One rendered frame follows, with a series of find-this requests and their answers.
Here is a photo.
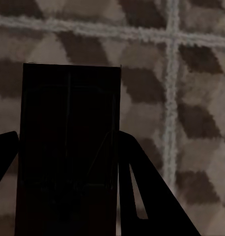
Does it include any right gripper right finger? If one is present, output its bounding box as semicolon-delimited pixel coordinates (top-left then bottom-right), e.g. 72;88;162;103
118;131;201;236

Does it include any mousetrap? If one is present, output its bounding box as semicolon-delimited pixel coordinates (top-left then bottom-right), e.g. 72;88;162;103
14;63;121;236

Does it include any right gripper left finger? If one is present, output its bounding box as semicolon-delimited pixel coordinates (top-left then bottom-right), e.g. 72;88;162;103
0;131;119;181

